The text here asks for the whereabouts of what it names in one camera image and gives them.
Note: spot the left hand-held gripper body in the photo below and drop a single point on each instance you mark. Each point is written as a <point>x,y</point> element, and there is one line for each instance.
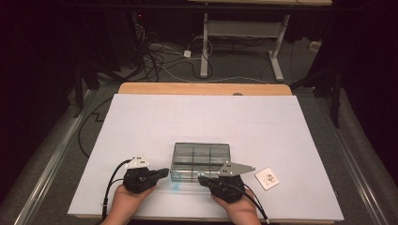
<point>137,179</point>

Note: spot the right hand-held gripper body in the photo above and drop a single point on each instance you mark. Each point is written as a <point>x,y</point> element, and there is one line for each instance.
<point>230,187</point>

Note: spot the clear grey compartment box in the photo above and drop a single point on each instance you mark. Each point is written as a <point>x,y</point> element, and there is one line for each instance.
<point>200,162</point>

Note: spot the white square cartoon-print eraser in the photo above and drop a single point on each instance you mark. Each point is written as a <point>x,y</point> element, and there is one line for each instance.
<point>267,178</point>

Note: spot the person's right hand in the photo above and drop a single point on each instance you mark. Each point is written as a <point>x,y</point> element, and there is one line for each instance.
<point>237,207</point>

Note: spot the person's left hand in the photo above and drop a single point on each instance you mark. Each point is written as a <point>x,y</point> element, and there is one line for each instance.
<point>125,203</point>

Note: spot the white board sheet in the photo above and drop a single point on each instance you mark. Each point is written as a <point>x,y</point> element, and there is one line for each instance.
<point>203,122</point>

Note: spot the wooden table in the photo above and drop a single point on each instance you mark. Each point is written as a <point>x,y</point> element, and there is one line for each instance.
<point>203,88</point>

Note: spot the black stand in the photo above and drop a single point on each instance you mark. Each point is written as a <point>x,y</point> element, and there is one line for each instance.
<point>335,100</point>
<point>78,93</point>

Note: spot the white power adapter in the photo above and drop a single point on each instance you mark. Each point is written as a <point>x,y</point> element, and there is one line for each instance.
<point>187,53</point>

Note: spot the metal floor rail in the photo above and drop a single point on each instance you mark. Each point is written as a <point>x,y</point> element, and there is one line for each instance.
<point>47,168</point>
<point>353,168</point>

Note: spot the white metal desk frame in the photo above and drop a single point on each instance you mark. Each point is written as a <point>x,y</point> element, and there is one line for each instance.
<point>244,28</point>

